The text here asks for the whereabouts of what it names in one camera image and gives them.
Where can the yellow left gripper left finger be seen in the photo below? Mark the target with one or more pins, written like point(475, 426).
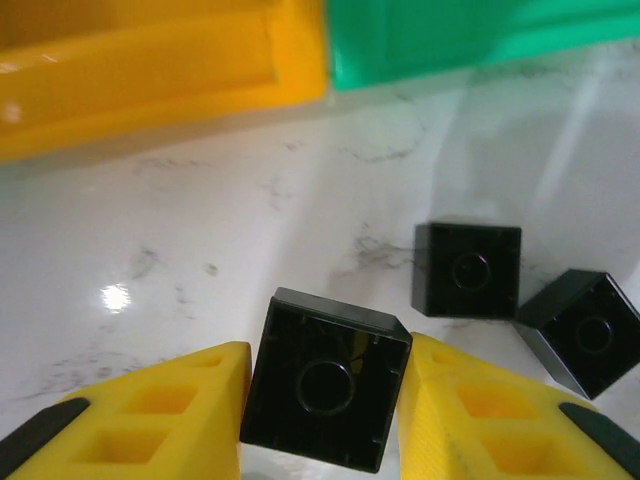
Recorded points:
point(220, 390)

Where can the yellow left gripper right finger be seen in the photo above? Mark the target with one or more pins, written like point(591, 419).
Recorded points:
point(430, 400)

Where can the black lego brick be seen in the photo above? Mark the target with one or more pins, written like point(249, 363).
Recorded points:
point(590, 335)
point(325, 350)
point(465, 270)

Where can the orange plastic bin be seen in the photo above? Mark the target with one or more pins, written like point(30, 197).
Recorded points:
point(150, 75)

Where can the green bin with green bricks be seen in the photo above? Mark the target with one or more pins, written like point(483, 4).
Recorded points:
point(450, 35)

